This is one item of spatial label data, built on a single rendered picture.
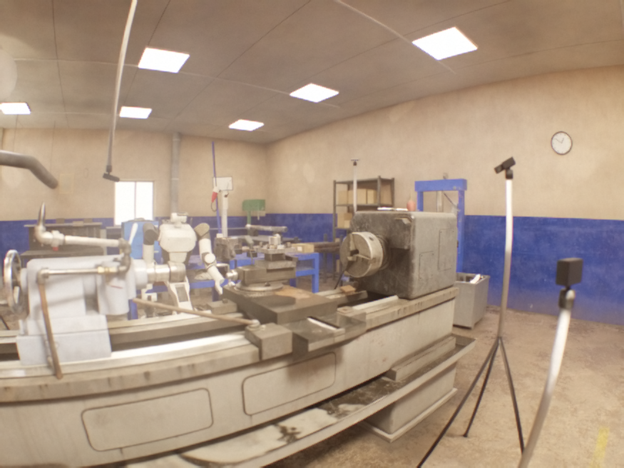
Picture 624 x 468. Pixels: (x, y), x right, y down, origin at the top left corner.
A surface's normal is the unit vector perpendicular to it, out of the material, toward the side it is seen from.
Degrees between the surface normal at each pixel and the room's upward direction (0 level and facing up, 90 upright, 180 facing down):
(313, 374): 90
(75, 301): 70
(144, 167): 90
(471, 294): 90
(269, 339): 90
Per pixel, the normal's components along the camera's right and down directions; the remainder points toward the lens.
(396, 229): -0.79, 0.04
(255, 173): 0.61, 0.05
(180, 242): 0.54, 0.35
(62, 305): 0.58, -0.31
